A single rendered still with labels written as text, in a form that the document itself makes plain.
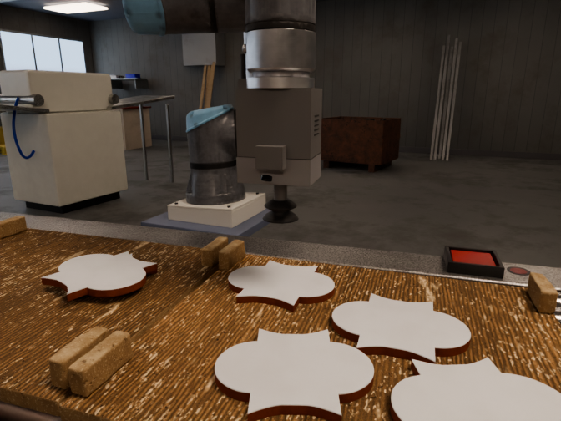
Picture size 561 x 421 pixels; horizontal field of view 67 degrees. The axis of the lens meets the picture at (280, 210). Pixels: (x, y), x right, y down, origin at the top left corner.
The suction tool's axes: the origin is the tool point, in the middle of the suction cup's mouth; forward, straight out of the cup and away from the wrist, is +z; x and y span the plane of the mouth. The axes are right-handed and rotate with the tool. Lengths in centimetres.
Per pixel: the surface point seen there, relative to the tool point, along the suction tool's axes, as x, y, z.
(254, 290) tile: -3.7, -2.2, 8.0
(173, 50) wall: 954, -541, -117
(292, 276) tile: 1.2, 1.3, 8.0
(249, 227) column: 41.9, -19.3, 15.6
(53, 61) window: 865, -818, -91
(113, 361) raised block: -20.6, -9.1, 7.7
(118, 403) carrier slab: -23.6, -6.6, 9.0
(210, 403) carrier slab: -21.6, 0.4, 9.0
